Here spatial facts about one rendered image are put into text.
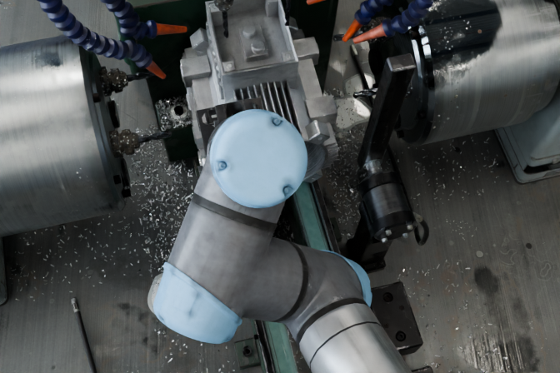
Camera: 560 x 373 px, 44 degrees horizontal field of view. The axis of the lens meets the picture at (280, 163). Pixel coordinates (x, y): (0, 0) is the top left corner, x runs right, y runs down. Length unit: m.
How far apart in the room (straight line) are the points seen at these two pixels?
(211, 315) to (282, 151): 0.14
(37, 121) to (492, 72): 0.58
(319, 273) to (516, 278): 0.61
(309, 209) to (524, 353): 0.40
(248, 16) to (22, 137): 0.34
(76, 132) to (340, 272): 0.38
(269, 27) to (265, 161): 0.45
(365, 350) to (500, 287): 0.61
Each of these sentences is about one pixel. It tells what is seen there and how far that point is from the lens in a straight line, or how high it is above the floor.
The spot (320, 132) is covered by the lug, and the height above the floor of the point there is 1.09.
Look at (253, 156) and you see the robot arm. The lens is 0.52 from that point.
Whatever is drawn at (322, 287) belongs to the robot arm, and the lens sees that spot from 0.63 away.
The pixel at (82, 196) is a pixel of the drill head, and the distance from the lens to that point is 0.90.
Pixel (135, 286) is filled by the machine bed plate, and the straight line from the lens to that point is 1.13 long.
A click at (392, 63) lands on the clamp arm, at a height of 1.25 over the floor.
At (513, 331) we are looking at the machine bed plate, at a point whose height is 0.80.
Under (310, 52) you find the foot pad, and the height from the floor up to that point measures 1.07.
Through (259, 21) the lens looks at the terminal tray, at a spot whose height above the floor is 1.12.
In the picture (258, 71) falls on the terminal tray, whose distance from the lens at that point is 0.88.
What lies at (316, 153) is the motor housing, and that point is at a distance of 0.99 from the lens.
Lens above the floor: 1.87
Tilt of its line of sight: 64 degrees down
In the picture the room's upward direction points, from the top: 4 degrees clockwise
